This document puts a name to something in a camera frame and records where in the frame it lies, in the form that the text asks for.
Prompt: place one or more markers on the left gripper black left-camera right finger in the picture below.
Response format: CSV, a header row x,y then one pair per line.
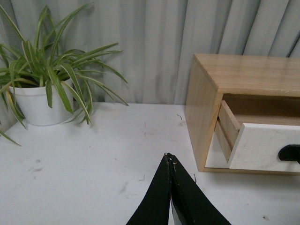
x,y
189,204

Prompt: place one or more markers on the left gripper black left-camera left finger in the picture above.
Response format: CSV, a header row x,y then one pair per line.
x,y
155,206

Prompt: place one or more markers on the white drawer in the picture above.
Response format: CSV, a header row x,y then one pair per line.
x,y
251,132

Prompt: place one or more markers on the black drawer handle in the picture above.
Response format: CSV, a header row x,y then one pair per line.
x,y
290,152

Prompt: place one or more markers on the wooden drawer cabinet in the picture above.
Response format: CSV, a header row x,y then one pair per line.
x,y
214,77

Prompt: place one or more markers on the white plant pot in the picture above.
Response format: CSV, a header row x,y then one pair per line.
x,y
34,106

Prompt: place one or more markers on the grey curtain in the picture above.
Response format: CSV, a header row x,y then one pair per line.
x,y
158,38

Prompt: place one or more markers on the green spider plant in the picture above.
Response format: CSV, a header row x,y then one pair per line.
x,y
41,63

